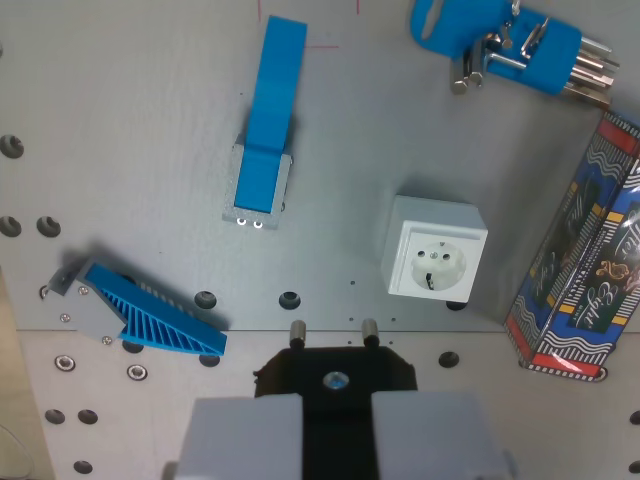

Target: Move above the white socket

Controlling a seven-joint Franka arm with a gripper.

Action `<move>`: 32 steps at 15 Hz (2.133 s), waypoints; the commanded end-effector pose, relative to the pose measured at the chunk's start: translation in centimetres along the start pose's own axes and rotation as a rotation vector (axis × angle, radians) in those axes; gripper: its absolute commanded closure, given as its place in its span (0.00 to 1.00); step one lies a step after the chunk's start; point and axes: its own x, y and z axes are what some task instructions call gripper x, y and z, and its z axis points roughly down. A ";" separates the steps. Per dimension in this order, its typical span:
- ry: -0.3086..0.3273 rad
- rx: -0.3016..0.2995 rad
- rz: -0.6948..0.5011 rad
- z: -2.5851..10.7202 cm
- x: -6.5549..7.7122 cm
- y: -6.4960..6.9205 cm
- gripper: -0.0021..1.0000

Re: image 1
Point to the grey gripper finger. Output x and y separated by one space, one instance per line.
240 440
430 440

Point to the black two-pin power plug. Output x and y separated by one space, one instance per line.
337 425

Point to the silver screw in plate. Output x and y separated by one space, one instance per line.
64 361
136 371

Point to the patterned blue black carton box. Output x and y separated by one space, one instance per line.
580 270

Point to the blue hex key set holder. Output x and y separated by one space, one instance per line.
545 50

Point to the blue ribbed wedge grey bracket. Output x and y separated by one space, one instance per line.
150 320

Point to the white wall socket box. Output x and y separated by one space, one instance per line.
435 250

